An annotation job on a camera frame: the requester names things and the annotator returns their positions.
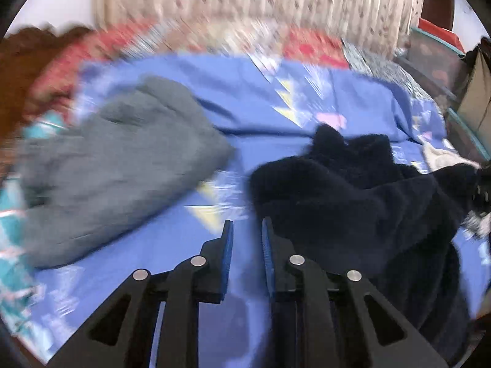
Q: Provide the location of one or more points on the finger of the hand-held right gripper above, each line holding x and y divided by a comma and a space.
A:
481, 195

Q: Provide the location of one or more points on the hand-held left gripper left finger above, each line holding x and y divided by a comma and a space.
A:
229, 253

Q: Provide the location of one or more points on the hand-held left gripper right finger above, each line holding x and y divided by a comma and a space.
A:
267, 253

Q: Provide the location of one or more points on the dark navy fleece garment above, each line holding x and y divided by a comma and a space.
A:
345, 207

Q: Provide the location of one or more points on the grey garment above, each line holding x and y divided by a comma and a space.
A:
122, 161

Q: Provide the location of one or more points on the white patterned sweater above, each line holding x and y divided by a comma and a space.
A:
441, 157

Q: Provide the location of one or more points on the board with teal edge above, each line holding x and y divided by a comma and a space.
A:
475, 99

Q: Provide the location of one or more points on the clear plastic storage box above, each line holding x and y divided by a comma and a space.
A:
433, 61

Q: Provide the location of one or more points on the blue printed bed sheet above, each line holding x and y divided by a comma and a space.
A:
238, 84

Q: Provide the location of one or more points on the red floral patchwork quilt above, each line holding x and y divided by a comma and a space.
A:
310, 44

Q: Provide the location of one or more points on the carved wooden headboard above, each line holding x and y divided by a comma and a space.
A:
23, 65

